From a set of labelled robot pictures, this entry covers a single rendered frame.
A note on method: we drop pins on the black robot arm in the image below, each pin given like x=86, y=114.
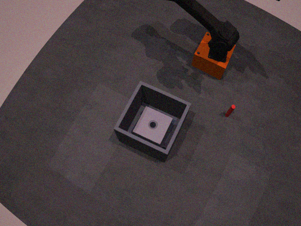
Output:
x=223, y=34

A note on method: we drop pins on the red peg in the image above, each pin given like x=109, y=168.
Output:
x=230, y=111

